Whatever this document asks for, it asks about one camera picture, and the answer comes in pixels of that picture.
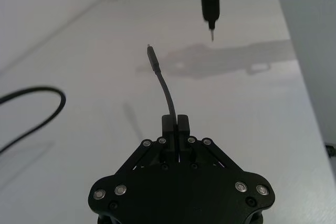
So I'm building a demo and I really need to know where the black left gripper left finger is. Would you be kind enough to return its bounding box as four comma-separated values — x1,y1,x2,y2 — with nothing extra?
114,114,176,177

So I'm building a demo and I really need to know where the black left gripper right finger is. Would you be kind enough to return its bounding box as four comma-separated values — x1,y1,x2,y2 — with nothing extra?
177,114,245,174

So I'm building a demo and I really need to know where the black cable with slim plug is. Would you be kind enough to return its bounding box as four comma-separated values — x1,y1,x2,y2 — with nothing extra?
146,44,178,162

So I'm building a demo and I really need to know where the white table cloth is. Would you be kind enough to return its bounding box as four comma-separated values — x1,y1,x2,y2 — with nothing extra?
0,0,333,224

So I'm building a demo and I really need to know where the small dark object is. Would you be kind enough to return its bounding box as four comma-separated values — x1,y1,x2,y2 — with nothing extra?
325,143,336,157

